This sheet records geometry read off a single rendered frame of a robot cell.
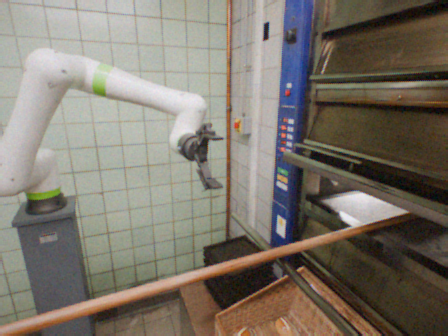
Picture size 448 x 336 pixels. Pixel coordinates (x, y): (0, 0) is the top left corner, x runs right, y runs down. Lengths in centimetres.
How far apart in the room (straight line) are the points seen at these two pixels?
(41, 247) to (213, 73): 141
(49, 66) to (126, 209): 126
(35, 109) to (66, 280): 75
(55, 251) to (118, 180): 74
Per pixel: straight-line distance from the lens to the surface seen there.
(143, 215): 204
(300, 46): 129
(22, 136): 104
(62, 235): 131
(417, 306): 111
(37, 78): 97
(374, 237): 111
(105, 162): 189
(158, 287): 75
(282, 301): 148
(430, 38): 97
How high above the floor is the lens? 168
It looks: 17 degrees down
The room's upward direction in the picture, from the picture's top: straight up
